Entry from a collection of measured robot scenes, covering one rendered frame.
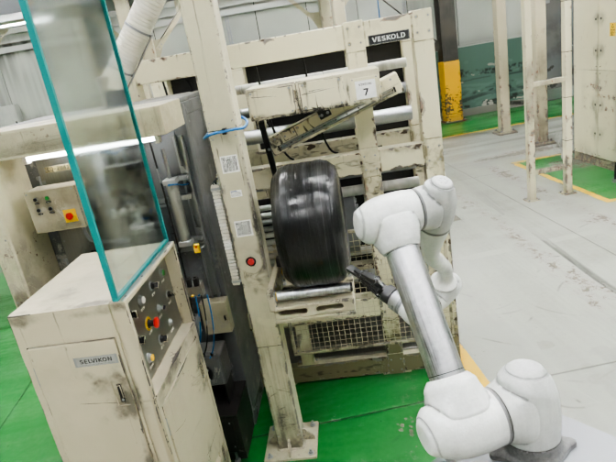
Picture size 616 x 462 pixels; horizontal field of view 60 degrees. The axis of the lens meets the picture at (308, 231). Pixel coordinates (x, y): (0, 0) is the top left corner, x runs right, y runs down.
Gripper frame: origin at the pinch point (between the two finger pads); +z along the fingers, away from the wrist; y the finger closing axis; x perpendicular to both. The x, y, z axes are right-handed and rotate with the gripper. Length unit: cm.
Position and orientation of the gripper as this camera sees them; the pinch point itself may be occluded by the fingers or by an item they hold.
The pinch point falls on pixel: (355, 270)
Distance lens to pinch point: 223.7
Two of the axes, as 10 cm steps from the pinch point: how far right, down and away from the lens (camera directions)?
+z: -7.0, -4.6, 5.5
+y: 1.6, 6.4, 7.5
